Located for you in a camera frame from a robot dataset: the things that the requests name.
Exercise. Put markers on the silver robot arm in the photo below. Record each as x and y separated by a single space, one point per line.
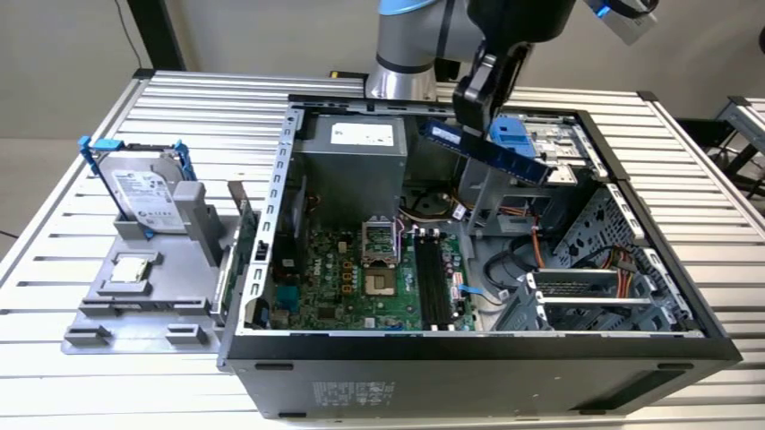
406 45

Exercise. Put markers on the CPU socket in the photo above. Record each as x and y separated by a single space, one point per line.
382 282

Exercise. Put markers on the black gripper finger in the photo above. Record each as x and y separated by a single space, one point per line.
476 98
517 62

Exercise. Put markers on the silver CPU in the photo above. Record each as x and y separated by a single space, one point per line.
131 269

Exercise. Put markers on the grey disk bay cage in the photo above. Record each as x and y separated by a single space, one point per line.
574 280

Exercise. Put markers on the black PC case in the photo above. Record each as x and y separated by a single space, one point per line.
418 385

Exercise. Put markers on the yellow black plug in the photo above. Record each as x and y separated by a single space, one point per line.
334 74

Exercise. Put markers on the green motherboard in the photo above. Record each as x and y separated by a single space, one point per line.
334 313

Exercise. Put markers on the aluminium side table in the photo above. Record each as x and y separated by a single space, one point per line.
744 112

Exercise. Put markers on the grey power supply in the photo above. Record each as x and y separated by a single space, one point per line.
353 179

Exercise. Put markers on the blue RAM stick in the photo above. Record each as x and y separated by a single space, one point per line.
514 163

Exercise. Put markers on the black vertical frame post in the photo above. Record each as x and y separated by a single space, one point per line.
162 31

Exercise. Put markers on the grey parts rack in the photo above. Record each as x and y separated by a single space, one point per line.
174 277

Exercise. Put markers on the hard disk in blue carrier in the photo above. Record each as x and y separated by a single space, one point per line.
141 188

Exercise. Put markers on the blue plastic drive latch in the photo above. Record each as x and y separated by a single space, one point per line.
510 130

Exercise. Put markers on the green graphics card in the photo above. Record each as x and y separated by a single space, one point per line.
247 233

